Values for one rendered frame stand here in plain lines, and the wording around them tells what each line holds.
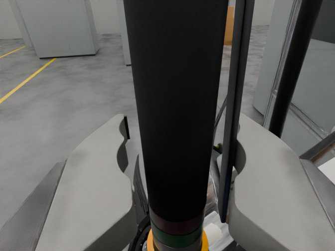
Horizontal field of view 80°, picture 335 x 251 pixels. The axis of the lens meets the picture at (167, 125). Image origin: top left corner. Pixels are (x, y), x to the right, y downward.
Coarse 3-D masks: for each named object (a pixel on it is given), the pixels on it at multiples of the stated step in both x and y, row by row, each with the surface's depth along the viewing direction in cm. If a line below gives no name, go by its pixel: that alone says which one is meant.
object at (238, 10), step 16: (240, 0) 6; (240, 16) 6; (240, 32) 7; (240, 48) 7; (240, 64) 7; (240, 80) 7; (240, 96) 8; (224, 128) 10; (224, 144) 10; (224, 160) 10; (224, 176) 10; (224, 192) 11; (224, 208) 11
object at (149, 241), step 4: (204, 232) 15; (148, 236) 15; (152, 236) 14; (204, 236) 14; (148, 240) 14; (152, 240) 14; (204, 240) 14; (148, 244) 14; (152, 244) 14; (204, 244) 14; (148, 248) 14; (152, 248) 14; (204, 248) 14
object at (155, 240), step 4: (152, 232) 13; (200, 236) 12; (156, 240) 12; (200, 240) 12; (156, 244) 13; (160, 244) 12; (192, 244) 12; (196, 244) 12; (160, 248) 12; (164, 248) 12; (168, 248) 12; (172, 248) 12; (176, 248) 12; (180, 248) 12; (184, 248) 12; (188, 248) 12; (192, 248) 12; (196, 248) 12
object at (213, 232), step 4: (212, 224) 18; (204, 228) 18; (208, 228) 18; (212, 228) 17; (216, 228) 17; (208, 232) 17; (212, 232) 17; (216, 232) 17; (220, 232) 17; (208, 236) 17; (212, 236) 17; (216, 236) 17; (220, 236) 17; (208, 240) 17; (212, 240) 17; (216, 240) 17; (208, 244) 16; (212, 244) 17
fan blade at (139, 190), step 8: (136, 160) 65; (136, 168) 62; (136, 176) 60; (136, 184) 60; (136, 192) 60; (144, 192) 49; (136, 200) 62; (144, 200) 49; (136, 208) 63; (144, 208) 51; (136, 216) 64; (144, 216) 55
